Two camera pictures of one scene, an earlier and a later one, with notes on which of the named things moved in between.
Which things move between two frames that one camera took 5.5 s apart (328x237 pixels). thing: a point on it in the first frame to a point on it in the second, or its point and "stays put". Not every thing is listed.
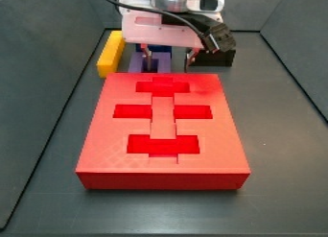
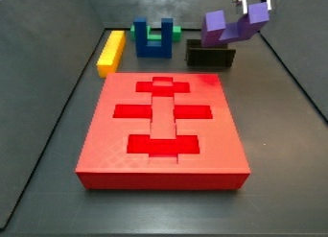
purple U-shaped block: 164,61 to 217,34
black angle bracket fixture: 213,59 stays put
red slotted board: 163,134 stays put
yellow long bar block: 111,55 stays put
